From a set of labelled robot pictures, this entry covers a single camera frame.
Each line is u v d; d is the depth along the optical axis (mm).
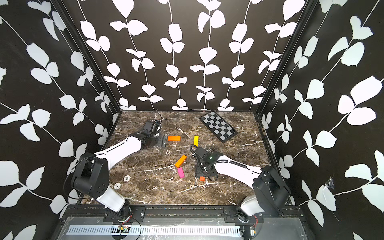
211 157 611
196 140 1018
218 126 1082
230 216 731
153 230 703
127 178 859
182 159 929
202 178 854
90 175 451
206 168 599
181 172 881
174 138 1045
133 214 731
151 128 719
